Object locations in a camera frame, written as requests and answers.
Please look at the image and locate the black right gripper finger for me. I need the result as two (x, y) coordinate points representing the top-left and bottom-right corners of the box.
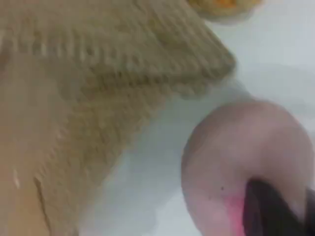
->
(242, 178), (315, 236)

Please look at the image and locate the pink toy peach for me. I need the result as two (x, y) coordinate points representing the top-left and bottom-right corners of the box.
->
(181, 99), (315, 236)

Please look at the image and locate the brown jute bag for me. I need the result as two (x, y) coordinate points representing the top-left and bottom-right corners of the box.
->
(0, 0), (237, 236)

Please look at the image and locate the ridged toy bread roll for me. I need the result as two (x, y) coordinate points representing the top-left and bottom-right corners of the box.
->
(188, 0), (255, 20)

